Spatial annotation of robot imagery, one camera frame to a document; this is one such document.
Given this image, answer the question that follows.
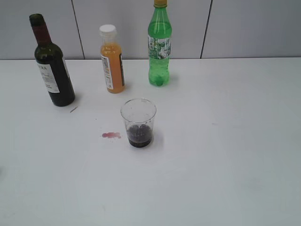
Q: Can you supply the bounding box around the orange juice bottle white cap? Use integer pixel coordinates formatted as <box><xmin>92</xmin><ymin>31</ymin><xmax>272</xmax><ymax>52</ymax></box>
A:
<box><xmin>99</xmin><ymin>24</ymin><xmax>125</xmax><ymax>94</ymax></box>

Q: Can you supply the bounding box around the green soda bottle yellow cap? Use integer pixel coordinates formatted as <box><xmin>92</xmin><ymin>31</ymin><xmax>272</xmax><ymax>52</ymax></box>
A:
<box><xmin>148</xmin><ymin>0</ymin><xmax>172</xmax><ymax>87</ymax></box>

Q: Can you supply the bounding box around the red wine spill stain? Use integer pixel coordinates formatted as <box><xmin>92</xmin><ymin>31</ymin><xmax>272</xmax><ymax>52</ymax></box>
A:
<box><xmin>102</xmin><ymin>132</ymin><xmax>121</xmax><ymax>139</ymax></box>

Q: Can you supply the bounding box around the transparent plastic cup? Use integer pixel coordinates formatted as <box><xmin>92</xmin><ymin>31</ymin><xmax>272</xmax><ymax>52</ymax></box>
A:
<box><xmin>120</xmin><ymin>98</ymin><xmax>157</xmax><ymax>148</ymax></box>

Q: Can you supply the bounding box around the dark red wine bottle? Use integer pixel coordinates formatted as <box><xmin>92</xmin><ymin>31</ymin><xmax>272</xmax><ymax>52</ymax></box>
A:
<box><xmin>29</xmin><ymin>14</ymin><xmax>75</xmax><ymax>106</ymax></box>

